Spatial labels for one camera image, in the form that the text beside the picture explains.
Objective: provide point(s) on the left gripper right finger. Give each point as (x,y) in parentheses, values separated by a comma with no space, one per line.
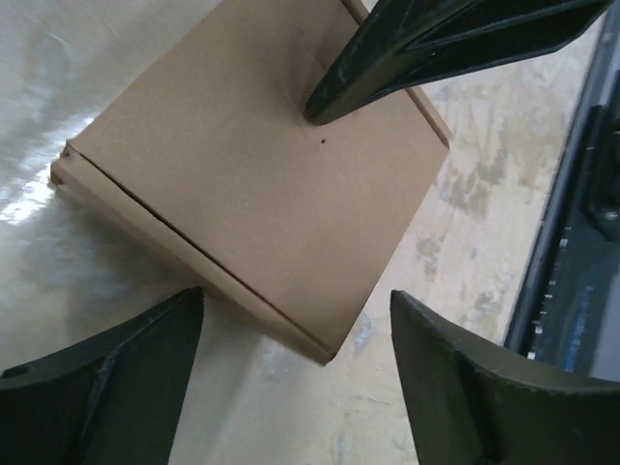
(471,401)

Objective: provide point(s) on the brown cardboard express box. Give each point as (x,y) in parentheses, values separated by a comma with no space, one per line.
(208,160)

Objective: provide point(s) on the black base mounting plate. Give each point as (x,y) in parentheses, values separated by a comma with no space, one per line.
(579,313)

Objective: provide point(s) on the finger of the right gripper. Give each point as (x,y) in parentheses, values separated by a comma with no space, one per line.
(407,43)

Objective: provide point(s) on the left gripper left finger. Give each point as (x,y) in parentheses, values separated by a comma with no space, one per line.
(114,398)

